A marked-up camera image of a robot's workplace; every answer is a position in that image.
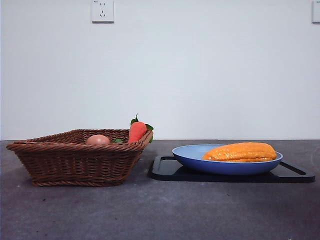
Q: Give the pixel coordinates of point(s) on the orange toy carrot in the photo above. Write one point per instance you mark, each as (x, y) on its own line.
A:
(136, 131)

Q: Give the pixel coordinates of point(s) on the blue round plate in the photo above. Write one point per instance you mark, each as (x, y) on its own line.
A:
(225, 168)

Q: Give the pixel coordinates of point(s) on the black flat tray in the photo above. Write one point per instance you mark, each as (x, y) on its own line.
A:
(165, 175)

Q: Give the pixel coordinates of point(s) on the brown wicker basket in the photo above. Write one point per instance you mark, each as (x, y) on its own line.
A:
(75, 165)

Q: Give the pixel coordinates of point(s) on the green chili pepper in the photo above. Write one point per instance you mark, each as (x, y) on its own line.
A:
(117, 140)

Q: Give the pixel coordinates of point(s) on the brown egg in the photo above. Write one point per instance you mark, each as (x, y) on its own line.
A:
(97, 140)

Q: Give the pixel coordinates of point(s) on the white wall socket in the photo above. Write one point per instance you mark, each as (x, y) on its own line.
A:
(102, 11)

